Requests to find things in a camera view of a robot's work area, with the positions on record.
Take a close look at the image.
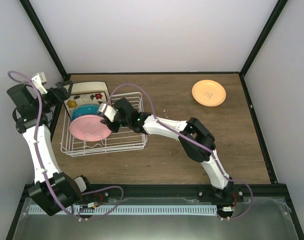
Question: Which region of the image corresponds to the pink round plate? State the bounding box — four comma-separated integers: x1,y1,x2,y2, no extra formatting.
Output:
69,114,111,142

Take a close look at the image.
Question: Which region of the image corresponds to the teal dotted plate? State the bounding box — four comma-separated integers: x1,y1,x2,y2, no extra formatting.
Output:
70,104,100,121

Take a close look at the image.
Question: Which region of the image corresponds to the orange round plate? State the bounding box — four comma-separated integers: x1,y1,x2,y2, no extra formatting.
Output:
192,79,227,107

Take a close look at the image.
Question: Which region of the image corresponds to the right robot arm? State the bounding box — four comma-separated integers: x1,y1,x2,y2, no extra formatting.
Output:
98,98,233,202

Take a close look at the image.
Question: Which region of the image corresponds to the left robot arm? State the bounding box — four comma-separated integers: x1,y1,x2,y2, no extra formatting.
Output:
6,70,94,216

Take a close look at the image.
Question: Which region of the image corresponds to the square floral plate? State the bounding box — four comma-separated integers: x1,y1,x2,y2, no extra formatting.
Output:
64,92,107,113

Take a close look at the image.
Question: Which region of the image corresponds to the cream square plate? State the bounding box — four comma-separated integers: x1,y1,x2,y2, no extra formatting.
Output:
71,81,109,95

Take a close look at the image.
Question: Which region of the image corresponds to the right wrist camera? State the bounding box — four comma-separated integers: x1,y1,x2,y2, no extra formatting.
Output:
98,103,117,122

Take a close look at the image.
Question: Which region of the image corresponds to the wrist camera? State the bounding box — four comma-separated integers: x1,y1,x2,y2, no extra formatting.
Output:
98,103,117,122
31,72,47,95

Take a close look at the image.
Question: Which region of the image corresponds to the white wire dish rack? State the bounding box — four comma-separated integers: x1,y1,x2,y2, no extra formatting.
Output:
60,91,148,158

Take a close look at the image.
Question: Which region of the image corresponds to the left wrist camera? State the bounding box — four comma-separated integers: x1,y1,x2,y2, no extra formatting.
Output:
31,72,47,95

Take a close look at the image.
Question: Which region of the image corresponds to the slotted cable duct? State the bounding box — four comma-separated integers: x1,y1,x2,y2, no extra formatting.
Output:
28,204,218,216

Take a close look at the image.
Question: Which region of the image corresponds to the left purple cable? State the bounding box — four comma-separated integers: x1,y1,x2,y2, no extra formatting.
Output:
7,70,125,223

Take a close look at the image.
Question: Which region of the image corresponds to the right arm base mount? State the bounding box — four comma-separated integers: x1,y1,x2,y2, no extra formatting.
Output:
197,185,244,204

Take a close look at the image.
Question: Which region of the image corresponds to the black front frame rail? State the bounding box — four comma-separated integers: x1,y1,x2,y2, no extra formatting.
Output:
24,183,287,201

